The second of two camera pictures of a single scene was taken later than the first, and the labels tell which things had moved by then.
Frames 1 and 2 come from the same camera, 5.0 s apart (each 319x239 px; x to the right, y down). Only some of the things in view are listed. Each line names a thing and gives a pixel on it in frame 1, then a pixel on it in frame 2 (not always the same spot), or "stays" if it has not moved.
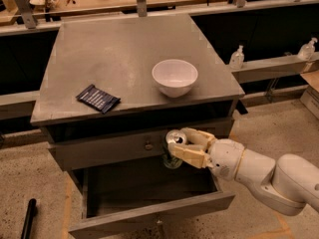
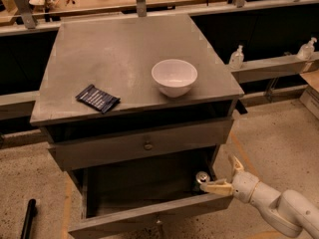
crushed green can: [169, 160] → [202, 177]
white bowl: [174, 77] stays
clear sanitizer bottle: [237, 59] stays
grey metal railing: [23, 104] stays
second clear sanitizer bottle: [307, 51] stays
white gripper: [226, 157] → [244, 186]
